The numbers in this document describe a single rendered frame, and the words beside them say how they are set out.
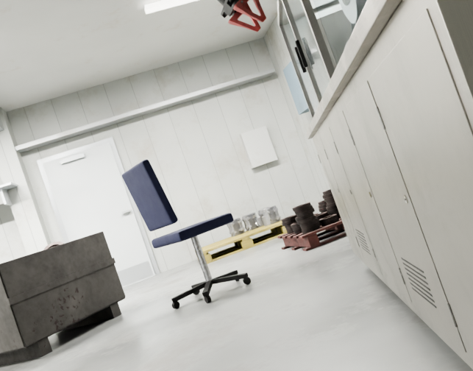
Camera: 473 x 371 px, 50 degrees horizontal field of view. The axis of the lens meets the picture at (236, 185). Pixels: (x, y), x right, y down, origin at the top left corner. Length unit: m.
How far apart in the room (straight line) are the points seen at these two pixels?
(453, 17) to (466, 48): 0.04
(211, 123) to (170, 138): 0.69
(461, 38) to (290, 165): 7.49
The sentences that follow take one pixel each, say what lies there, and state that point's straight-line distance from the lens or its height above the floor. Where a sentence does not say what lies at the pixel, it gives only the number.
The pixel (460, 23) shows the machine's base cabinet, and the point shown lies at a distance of 0.75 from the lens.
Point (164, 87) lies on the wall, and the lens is 8.10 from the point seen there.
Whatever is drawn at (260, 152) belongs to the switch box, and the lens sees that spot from 7.97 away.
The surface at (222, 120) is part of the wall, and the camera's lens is 8.06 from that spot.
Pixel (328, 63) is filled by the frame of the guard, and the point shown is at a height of 1.03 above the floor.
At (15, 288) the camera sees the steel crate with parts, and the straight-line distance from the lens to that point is 4.41.
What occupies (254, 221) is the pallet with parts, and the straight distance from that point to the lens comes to 7.34.
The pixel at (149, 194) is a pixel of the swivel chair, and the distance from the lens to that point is 4.09.
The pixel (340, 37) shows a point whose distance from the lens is 2.07.
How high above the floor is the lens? 0.65
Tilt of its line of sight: 2 degrees up
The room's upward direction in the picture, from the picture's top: 20 degrees counter-clockwise
